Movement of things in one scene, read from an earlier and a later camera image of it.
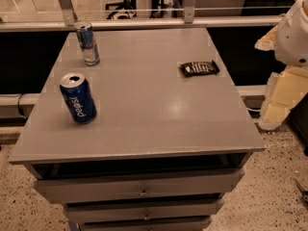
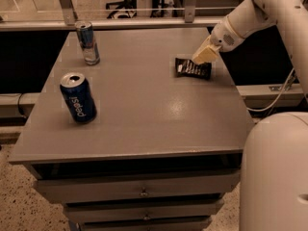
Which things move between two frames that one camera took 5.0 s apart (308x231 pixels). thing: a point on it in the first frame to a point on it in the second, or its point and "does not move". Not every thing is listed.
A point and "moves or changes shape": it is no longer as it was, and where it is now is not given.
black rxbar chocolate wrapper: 199,68 moves or changes shape
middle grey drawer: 78,212 does not move
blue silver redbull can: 87,39 does not move
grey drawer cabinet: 171,136 does not move
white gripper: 293,45 to 223,38
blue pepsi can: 79,100 does not move
